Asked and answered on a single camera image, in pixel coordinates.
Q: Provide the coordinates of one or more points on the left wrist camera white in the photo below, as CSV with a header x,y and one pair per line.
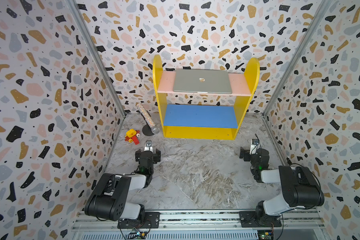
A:
x,y
148,146

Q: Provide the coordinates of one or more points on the red yellow toy vehicle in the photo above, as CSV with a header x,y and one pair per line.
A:
x,y
132,136

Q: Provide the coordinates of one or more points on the silver laptop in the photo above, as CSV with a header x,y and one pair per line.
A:
x,y
202,81

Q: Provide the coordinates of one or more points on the yellow shelf pink blue boards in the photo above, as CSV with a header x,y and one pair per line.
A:
x,y
204,121

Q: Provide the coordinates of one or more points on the right circuit board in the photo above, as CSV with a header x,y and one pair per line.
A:
x,y
265,235

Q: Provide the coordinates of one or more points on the glitter tube on black base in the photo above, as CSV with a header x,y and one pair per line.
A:
x,y
150,128

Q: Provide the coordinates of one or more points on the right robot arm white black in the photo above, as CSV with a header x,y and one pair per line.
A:
x,y
300,187

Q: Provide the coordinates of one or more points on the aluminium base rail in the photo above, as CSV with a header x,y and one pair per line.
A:
x,y
226,225

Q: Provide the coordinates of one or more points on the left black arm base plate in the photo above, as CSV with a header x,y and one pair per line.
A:
x,y
148,220

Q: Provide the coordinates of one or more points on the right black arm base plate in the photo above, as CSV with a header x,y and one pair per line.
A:
x,y
251,219

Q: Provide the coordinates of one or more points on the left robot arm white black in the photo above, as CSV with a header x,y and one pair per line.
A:
x,y
108,200

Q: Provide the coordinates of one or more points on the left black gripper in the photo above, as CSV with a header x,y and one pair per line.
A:
x,y
156,157

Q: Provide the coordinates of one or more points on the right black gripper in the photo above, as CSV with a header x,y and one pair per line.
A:
x,y
247,154

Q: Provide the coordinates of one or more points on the left green circuit board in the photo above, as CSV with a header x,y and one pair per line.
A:
x,y
136,234

